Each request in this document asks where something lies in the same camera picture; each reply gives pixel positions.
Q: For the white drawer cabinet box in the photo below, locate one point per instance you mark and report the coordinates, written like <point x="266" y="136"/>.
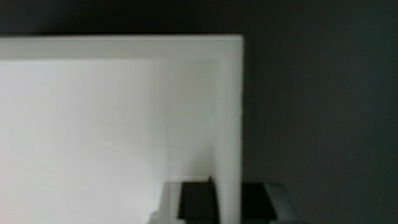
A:
<point x="120" y="120"/>

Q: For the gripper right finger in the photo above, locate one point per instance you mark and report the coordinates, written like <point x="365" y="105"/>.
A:
<point x="267" y="205"/>

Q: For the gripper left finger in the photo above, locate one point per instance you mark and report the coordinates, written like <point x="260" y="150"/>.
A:
<point x="189" y="203"/>

